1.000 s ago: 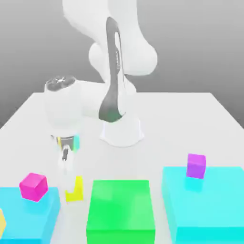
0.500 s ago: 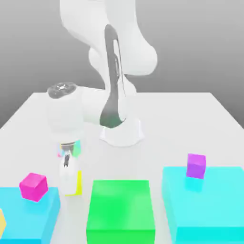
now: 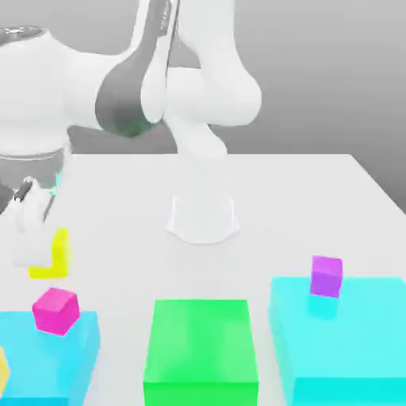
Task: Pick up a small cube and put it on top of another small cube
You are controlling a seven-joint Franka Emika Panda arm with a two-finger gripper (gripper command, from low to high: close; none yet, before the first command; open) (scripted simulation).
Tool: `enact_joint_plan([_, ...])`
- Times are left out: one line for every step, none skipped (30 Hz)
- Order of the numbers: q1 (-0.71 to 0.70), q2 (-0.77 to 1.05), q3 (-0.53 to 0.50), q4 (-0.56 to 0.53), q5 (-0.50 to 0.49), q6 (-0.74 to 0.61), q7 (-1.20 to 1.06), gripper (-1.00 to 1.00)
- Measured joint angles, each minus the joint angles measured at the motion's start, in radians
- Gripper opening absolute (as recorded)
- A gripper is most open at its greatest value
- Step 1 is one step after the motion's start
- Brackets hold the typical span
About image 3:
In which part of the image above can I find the large cyan box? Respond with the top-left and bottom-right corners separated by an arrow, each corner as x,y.
269,276 -> 406,406

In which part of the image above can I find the large green box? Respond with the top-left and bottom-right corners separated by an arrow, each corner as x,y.
143,299 -> 260,406

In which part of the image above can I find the small purple cube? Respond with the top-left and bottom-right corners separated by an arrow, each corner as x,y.
309,255 -> 344,300

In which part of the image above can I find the small orange cube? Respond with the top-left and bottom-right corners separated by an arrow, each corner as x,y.
0,347 -> 11,396

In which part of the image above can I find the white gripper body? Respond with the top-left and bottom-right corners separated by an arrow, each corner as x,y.
11,186 -> 57,269

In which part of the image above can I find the small yellow cube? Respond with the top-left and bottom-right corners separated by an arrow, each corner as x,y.
28,228 -> 72,280

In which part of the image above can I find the small magenta cube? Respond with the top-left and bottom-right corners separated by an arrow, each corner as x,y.
31,286 -> 81,337

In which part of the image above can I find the large sky blue box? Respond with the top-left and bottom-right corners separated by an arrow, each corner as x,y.
0,309 -> 102,406

